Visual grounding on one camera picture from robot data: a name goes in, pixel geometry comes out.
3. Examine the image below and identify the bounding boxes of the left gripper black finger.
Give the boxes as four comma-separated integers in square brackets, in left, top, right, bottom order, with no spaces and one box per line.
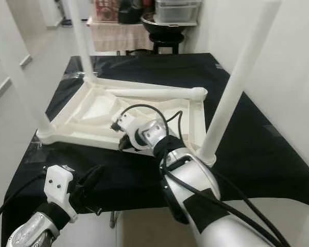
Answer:
[75,167,97,195]
[83,165,107,197]

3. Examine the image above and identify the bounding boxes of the grey metal table leg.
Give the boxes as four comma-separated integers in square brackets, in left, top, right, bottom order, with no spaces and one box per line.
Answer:
[110,211,119,228]

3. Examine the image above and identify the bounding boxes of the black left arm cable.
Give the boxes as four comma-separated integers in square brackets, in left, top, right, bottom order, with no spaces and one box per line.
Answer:
[0,172,47,230]

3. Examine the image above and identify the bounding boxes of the black plastic table cover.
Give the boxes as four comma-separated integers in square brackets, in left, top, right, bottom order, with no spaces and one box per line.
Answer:
[3,53,309,242]

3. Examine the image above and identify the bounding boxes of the orange lid storage box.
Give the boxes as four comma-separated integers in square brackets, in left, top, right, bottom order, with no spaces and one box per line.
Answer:
[94,0,122,24]

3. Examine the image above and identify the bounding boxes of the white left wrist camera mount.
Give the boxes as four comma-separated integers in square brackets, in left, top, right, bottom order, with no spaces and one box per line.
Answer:
[44,165,77,223]

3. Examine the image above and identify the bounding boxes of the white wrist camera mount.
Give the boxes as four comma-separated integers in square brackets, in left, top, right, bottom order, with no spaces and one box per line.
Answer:
[112,112,147,151]
[44,165,77,223]

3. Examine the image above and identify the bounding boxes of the white appliance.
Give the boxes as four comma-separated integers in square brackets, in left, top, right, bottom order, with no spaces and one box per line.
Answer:
[75,0,91,21]

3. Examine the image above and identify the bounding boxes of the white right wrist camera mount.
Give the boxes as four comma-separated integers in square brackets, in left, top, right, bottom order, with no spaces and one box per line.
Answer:
[112,112,147,151]

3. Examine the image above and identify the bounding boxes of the clear plastic container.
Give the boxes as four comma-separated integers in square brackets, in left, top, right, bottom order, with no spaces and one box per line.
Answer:
[156,0,202,25]

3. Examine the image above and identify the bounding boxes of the black bag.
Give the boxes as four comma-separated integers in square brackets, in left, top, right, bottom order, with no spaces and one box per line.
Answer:
[118,0,145,25]

